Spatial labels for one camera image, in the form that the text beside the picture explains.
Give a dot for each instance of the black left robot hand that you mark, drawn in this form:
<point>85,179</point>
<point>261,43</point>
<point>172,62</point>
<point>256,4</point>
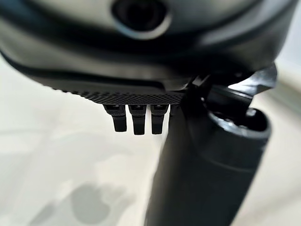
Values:
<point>145,58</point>

